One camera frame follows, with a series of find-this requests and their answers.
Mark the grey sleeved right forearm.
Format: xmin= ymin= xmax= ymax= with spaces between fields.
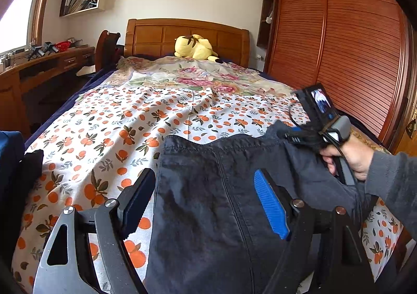
xmin=365 ymin=152 xmax=417 ymax=239

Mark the red basket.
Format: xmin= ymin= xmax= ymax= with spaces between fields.
xmin=54 ymin=41 xmax=71 ymax=53

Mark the wooden louvered wardrobe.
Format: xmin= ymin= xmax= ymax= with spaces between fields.
xmin=258 ymin=0 xmax=412 ymax=147

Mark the yellow plush toy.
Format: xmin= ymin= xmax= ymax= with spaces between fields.
xmin=174 ymin=34 xmax=222 ymax=63

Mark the folded blue garment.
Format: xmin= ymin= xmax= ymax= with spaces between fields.
xmin=1 ymin=131 xmax=44 ymax=200

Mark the wooden headboard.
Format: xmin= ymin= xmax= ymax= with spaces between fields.
xmin=123 ymin=18 xmax=251 ymax=68

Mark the person's right hand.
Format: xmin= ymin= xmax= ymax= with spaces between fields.
xmin=320 ymin=136 xmax=375 ymax=181

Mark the orange floral bed sheet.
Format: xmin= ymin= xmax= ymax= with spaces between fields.
xmin=10 ymin=83 xmax=403 ymax=294

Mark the wooden desk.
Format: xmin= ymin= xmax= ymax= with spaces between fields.
xmin=1 ymin=45 xmax=95 ymax=137

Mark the black jacket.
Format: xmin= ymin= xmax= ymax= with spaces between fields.
xmin=145 ymin=121 xmax=376 ymax=293

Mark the wooden chair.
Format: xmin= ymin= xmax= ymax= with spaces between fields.
xmin=95 ymin=30 xmax=124 ymax=72

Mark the wooden door with handle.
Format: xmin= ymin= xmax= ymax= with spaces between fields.
xmin=389 ymin=17 xmax=416 ymax=155

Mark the window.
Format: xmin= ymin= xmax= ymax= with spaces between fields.
xmin=1 ymin=0 xmax=47 ymax=53

